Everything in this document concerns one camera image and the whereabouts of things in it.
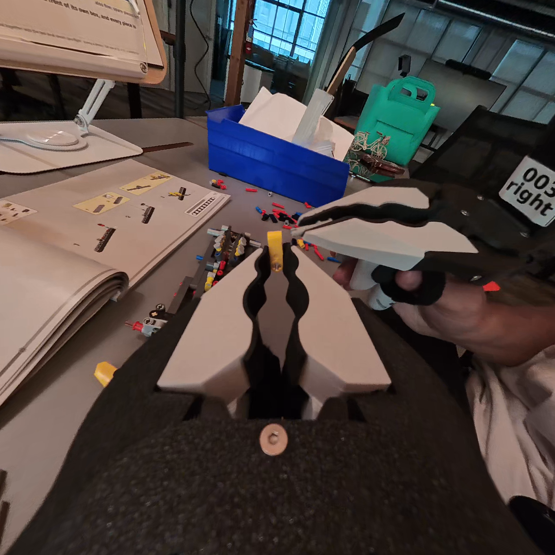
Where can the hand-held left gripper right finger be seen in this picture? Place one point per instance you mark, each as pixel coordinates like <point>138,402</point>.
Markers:
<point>342,338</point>

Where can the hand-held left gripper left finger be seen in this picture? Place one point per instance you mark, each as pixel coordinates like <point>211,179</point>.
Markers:
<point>208,338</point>

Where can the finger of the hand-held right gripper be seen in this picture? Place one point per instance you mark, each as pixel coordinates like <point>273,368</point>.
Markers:
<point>377,199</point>
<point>381,243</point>

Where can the lego car chassis model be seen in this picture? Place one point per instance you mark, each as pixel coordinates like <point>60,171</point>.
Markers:
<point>216,260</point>

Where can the grey lego axle pin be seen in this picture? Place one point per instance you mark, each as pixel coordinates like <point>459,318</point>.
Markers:
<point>289,234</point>

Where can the yellow lego connector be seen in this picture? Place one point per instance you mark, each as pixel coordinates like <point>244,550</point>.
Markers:
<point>275,251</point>

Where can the scatter of small lego pins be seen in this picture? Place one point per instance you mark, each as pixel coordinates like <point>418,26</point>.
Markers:
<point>277,214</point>

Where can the lego instruction booklet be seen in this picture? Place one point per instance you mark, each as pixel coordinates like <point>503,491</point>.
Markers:
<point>65,243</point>

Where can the person's right hand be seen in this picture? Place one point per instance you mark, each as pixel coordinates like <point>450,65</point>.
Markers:
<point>455,321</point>

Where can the brown pouch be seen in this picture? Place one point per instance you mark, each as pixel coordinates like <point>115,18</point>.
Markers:
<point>381,164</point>

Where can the teal tote bag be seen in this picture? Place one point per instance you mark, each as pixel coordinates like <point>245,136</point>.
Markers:
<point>399,130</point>

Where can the black mesh office chair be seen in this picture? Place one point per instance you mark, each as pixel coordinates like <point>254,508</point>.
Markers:
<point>477,143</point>

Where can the clear plastic bag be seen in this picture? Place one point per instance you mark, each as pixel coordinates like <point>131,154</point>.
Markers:
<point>312,117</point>

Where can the blue plastic bin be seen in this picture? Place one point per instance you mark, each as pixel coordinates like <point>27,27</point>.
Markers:
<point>269,164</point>

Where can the white paper sheets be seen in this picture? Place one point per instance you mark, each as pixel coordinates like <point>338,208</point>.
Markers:
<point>269,112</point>

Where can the black and wooden stick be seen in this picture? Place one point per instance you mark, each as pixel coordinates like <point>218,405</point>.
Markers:
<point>377,30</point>

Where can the person's white shirt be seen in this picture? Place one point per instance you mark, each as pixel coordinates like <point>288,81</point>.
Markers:
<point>520,412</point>

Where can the red fire extinguisher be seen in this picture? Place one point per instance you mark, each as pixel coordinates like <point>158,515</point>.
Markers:
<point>249,41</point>

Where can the instruction card on stand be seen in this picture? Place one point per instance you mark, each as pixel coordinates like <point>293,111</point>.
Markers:
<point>86,147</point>

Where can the printed instruction sheet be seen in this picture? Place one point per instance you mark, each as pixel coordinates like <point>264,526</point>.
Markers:
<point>65,34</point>

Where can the wall display screen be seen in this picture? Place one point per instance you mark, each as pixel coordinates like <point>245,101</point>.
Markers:
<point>459,99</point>

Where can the wooden post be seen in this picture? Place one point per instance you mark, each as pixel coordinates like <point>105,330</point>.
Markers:
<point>237,56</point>

